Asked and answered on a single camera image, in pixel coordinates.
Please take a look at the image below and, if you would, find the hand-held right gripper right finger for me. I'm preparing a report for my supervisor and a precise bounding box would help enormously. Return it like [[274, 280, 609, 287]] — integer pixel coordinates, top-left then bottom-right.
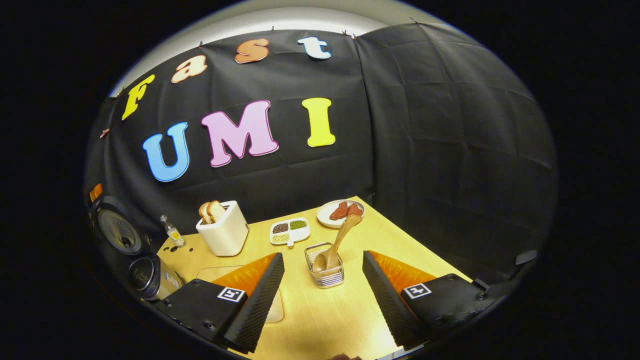
[[362, 250, 493, 351]]

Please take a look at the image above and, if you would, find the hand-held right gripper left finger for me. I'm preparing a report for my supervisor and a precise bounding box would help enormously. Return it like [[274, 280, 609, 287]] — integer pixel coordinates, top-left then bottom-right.
[[152, 251, 286, 355]]

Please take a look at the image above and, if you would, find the clear box of rice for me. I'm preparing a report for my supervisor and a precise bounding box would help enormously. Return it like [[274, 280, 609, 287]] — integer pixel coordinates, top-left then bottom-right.
[[196, 265, 285, 324]]

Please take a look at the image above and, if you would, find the black rice cooker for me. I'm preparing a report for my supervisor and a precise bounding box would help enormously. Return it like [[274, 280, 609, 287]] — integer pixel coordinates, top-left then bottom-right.
[[89, 194, 185, 302]]

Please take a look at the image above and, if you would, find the metal wire chopstick holder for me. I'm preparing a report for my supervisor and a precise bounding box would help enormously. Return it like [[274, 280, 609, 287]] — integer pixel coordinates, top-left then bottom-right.
[[304, 242, 345, 290]]

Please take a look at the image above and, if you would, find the wooden spoon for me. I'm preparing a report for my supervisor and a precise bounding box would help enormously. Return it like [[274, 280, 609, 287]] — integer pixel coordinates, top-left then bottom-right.
[[312, 214, 363, 273]]

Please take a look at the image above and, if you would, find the white toaster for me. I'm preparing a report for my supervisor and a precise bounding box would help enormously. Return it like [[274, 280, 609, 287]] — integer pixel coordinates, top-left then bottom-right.
[[195, 200, 250, 258]]

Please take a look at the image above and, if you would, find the white divided dish of beans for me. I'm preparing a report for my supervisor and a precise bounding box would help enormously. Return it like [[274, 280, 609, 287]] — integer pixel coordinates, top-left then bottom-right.
[[269, 217, 311, 248]]

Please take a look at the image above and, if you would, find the small clear glass bottle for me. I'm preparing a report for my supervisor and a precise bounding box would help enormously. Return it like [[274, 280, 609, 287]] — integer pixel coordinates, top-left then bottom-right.
[[160, 215, 186, 248]]

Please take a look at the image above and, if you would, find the white round plate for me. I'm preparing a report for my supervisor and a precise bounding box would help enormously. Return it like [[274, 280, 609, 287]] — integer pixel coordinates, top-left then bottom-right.
[[316, 199, 366, 229]]

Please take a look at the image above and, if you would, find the black backdrop cloth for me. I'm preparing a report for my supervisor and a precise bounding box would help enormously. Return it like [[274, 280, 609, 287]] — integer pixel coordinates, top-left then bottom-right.
[[84, 22, 558, 286]]

